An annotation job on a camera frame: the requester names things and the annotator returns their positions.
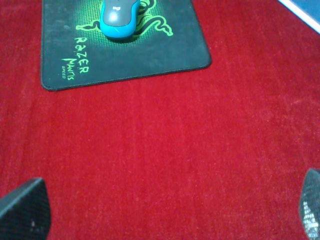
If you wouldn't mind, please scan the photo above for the black green mouse pad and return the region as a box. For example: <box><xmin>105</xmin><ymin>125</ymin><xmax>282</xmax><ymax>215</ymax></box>
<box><xmin>41</xmin><ymin>0</ymin><xmax>211</xmax><ymax>91</ymax></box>

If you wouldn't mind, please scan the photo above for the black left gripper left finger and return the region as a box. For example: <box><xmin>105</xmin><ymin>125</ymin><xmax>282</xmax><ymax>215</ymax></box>
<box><xmin>0</xmin><ymin>177</ymin><xmax>51</xmax><ymax>240</ymax></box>

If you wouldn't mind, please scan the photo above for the blue grey computer mouse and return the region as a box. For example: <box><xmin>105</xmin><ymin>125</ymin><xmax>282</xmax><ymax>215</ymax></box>
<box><xmin>99</xmin><ymin>0</ymin><xmax>140</xmax><ymax>40</ymax></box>

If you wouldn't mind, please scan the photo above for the blue notebook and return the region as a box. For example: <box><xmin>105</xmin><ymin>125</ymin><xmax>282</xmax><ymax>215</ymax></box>
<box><xmin>279</xmin><ymin>0</ymin><xmax>320</xmax><ymax>34</ymax></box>

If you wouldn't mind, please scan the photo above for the red table cloth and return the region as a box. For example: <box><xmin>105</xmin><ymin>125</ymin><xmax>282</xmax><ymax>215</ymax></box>
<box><xmin>0</xmin><ymin>0</ymin><xmax>320</xmax><ymax>240</ymax></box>

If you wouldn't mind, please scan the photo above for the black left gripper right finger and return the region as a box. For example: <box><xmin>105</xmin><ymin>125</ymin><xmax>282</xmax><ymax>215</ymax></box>
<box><xmin>298</xmin><ymin>168</ymin><xmax>320</xmax><ymax>239</ymax></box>

